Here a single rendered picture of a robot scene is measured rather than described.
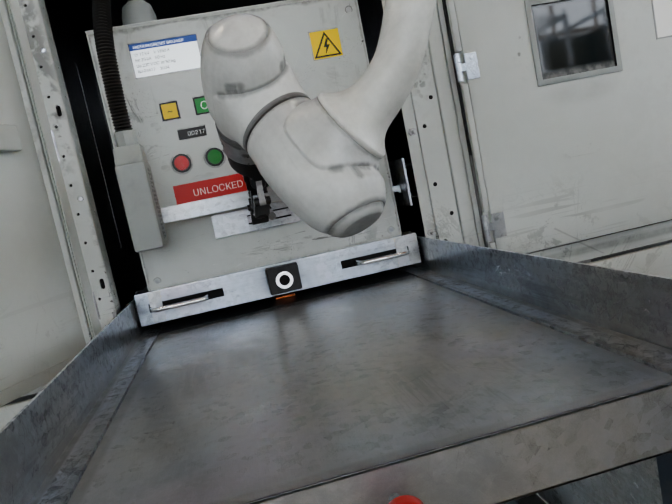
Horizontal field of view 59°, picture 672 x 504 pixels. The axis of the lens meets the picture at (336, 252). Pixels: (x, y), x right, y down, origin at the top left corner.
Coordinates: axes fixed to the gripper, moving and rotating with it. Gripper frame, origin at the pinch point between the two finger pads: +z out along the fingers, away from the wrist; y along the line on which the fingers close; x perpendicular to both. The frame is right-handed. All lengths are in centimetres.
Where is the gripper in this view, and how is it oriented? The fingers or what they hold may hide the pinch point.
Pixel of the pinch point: (258, 210)
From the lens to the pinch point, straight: 105.5
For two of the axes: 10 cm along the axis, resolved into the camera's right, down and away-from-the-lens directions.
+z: -0.6, 4.2, 9.0
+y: 2.6, 8.8, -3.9
